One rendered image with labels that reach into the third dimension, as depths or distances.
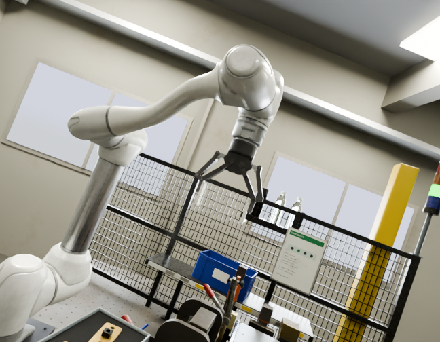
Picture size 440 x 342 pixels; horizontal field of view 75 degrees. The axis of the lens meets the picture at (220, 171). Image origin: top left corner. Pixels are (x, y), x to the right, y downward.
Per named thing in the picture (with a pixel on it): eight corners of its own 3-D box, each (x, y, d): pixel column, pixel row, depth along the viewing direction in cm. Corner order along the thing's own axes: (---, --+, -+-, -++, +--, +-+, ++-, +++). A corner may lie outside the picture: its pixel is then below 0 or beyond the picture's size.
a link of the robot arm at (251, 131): (267, 123, 76) (259, 144, 75) (268, 132, 85) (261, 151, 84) (235, 113, 78) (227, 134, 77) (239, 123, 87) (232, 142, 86)
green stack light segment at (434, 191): (446, 199, 147) (450, 188, 147) (432, 195, 149) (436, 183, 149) (439, 199, 154) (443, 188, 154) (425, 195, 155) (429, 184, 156)
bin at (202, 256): (242, 302, 141) (252, 277, 142) (190, 275, 152) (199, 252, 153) (250, 295, 157) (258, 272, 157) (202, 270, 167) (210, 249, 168)
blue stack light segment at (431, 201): (443, 211, 147) (446, 199, 147) (428, 206, 148) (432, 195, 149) (435, 210, 153) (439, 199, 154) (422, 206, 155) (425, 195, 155)
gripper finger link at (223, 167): (235, 162, 79) (233, 158, 79) (199, 182, 80) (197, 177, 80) (237, 164, 83) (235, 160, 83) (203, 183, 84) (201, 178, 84)
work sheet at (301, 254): (309, 296, 155) (328, 241, 157) (269, 278, 160) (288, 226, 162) (309, 294, 157) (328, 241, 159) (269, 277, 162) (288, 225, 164)
